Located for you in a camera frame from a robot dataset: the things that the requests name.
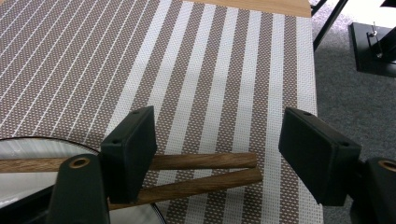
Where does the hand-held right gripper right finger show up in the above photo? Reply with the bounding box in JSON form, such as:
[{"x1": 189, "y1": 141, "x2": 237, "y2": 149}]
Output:
[{"x1": 277, "y1": 106, "x2": 362, "y2": 207}]

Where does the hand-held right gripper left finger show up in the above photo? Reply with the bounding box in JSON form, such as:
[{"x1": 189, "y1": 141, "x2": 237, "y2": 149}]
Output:
[{"x1": 100, "y1": 105, "x2": 158, "y2": 205}]

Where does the brown wooden chopstick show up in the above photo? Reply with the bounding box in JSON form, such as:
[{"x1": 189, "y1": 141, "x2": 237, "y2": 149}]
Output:
[
  {"x1": 106, "y1": 167, "x2": 263, "y2": 211},
  {"x1": 0, "y1": 151, "x2": 259, "y2": 175}
]

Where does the white plate with dark rim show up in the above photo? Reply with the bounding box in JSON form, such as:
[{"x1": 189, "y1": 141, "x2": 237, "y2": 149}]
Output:
[{"x1": 0, "y1": 136, "x2": 166, "y2": 224}]

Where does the striped grey white placemat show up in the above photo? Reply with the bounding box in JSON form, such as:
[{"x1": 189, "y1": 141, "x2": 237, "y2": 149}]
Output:
[{"x1": 0, "y1": 0, "x2": 325, "y2": 224}]

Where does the black metal stand base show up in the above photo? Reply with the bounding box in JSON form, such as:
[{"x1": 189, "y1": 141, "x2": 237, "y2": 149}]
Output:
[{"x1": 347, "y1": 0, "x2": 396, "y2": 78}]

